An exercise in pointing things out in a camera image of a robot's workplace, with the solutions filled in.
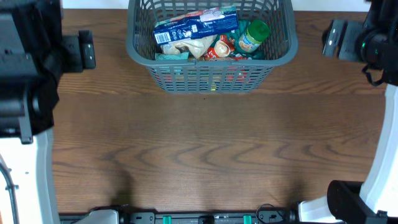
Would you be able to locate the grey plastic mesh basket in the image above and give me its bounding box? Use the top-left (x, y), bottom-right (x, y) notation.
top-left (126, 0), bottom-right (298, 93)

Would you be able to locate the beige paper pouch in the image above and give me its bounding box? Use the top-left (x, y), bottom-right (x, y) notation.
top-left (161, 35), bottom-right (217, 59)

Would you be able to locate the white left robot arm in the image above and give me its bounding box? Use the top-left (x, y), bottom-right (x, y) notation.
top-left (1, 0), bottom-right (120, 223)

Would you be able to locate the mint green small packet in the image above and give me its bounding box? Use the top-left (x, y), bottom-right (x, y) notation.
top-left (154, 52), bottom-right (189, 61)

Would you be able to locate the red spaghetti pack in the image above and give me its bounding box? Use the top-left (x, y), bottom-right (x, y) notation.
top-left (198, 54), bottom-right (249, 85)

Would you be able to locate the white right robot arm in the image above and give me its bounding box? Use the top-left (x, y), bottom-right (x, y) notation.
top-left (284, 0), bottom-right (397, 223)

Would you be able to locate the green lid jar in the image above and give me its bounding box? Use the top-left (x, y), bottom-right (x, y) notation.
top-left (238, 19), bottom-right (271, 53)

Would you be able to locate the blue Kleenex tissue pack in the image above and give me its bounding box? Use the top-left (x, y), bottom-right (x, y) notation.
top-left (153, 6), bottom-right (239, 45)

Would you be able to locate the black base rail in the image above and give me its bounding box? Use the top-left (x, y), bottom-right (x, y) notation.
top-left (58, 203), bottom-right (299, 224)

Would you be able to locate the green coffee sachet bag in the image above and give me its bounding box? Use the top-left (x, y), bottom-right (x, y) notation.
top-left (201, 20), bottom-right (264, 60)

